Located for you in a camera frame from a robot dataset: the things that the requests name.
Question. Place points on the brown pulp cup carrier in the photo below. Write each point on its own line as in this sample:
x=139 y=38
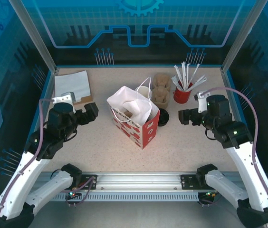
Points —
x=128 y=114

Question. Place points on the red and white paper bag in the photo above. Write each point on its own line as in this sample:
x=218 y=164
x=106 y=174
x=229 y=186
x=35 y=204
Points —
x=148 y=133

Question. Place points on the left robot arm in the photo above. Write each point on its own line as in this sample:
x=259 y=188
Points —
x=12 y=190

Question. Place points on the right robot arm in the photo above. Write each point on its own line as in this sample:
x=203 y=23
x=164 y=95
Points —
x=243 y=166

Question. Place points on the cardboard napkin box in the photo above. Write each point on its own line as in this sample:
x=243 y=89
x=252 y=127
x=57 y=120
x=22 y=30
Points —
x=86 y=98

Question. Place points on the red metal straw tin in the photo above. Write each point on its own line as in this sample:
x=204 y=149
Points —
x=182 y=96

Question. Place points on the stack of black cup lids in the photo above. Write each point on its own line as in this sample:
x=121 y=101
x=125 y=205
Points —
x=164 y=117

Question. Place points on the stack of pulp cup carriers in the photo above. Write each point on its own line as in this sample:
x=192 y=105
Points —
x=161 y=99

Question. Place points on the white paper-wrapped straw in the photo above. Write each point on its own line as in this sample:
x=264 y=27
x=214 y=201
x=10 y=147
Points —
x=176 y=83
x=178 y=74
x=200 y=83
x=184 y=73
x=188 y=73
x=195 y=74
x=199 y=80

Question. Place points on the white paper napkins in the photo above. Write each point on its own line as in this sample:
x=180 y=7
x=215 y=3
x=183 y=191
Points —
x=71 y=83

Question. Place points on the stack of green paper cups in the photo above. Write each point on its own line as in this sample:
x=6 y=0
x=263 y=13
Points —
x=143 y=91

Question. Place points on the small LED connector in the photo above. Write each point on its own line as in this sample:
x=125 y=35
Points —
x=211 y=194
x=72 y=194

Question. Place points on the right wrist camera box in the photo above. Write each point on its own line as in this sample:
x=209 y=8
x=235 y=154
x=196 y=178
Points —
x=200 y=102

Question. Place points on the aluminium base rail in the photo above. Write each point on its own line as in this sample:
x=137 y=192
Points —
x=138 y=180

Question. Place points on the aluminium frame post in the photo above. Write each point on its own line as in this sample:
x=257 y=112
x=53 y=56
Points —
x=37 y=38
x=241 y=35

